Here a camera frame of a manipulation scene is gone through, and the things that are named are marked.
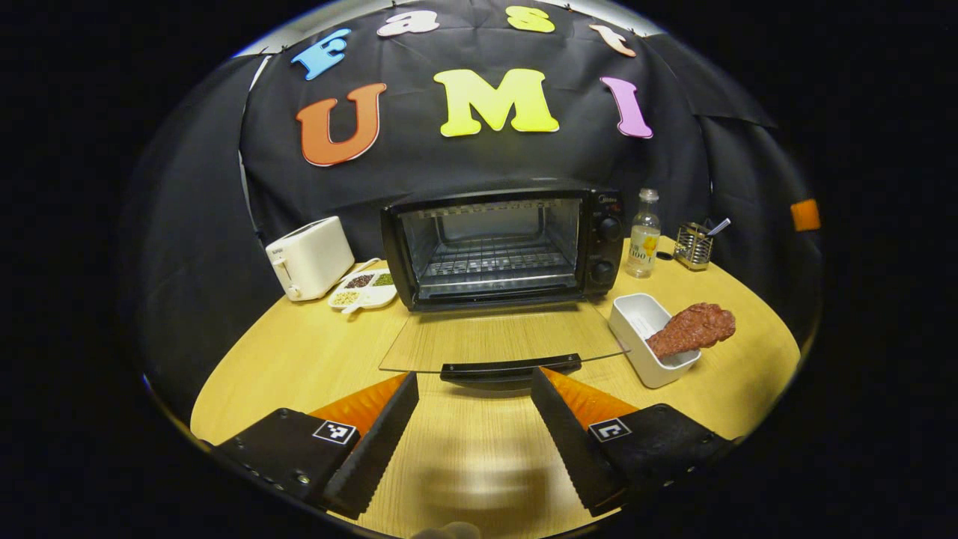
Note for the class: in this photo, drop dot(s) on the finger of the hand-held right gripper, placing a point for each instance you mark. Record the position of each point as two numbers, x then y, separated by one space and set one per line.
805 215

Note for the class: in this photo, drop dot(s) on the black electric oven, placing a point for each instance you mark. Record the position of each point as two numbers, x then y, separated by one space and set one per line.
610 254

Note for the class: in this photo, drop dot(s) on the white divided dish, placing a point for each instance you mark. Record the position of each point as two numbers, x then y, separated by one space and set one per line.
363 296

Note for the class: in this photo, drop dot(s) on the metal spoon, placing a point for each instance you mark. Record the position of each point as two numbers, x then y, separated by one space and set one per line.
718 226

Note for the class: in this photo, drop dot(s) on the brown meat piece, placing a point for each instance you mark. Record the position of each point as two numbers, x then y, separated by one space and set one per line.
692 328

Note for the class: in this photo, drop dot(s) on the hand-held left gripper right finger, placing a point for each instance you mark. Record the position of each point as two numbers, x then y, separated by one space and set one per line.
572 449

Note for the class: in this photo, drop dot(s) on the metal mesh holder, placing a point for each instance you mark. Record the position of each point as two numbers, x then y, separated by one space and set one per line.
692 251

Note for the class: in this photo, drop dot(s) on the white toaster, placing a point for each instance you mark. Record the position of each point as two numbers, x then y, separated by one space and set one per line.
310 258

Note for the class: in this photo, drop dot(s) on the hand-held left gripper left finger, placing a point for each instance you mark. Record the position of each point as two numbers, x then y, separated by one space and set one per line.
382 449

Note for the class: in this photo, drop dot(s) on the white rectangular tray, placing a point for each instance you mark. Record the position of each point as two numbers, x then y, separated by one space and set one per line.
636 318

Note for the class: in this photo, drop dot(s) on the clear glass bottle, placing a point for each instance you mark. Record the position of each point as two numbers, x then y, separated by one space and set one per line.
644 239

